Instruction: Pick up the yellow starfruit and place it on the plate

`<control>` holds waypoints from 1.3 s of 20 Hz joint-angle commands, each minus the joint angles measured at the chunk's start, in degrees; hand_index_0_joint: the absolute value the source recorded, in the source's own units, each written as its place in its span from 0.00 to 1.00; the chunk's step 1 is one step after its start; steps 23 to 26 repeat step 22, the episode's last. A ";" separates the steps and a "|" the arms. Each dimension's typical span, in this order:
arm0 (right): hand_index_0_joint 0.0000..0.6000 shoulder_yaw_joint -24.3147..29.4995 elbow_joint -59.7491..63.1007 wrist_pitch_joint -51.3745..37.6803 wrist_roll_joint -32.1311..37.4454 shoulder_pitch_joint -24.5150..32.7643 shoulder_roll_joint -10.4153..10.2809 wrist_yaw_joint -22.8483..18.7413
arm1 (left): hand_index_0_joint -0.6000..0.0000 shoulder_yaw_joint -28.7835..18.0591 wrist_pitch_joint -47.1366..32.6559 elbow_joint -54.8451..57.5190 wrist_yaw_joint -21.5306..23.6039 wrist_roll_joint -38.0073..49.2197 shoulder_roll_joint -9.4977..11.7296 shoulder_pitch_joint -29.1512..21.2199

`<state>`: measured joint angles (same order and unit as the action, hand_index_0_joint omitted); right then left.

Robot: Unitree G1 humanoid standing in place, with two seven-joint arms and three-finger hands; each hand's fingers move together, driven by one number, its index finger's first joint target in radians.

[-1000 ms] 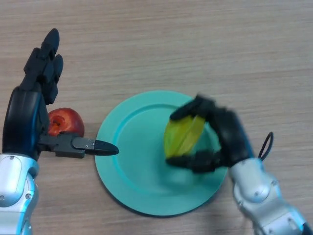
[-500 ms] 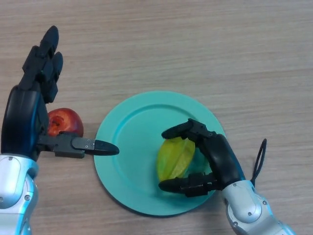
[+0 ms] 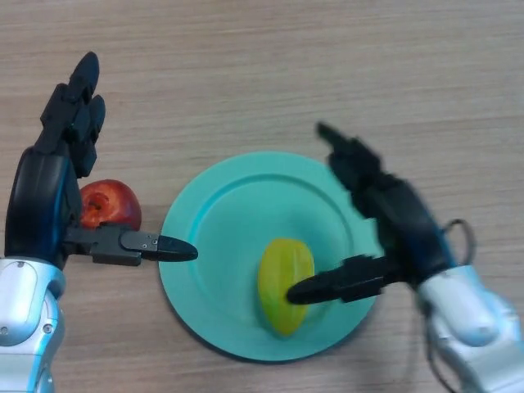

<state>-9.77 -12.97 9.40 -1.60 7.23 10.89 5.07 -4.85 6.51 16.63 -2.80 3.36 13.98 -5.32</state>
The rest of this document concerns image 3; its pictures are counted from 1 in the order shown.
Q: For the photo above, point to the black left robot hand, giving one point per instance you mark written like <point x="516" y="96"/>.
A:
<point x="39" y="204"/>

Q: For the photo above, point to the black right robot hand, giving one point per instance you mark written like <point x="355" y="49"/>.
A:
<point x="405" y="221"/>

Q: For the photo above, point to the yellow starfruit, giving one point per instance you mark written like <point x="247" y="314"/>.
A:
<point x="282" y="262"/>

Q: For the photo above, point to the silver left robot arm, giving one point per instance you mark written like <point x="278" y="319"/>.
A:
<point x="24" y="319"/>

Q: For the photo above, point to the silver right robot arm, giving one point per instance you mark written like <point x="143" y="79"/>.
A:
<point x="471" y="319"/>

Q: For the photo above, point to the green round plate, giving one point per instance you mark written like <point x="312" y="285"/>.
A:
<point x="221" y="245"/>

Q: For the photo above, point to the red apple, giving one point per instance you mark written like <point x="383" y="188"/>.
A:
<point x="116" y="200"/>

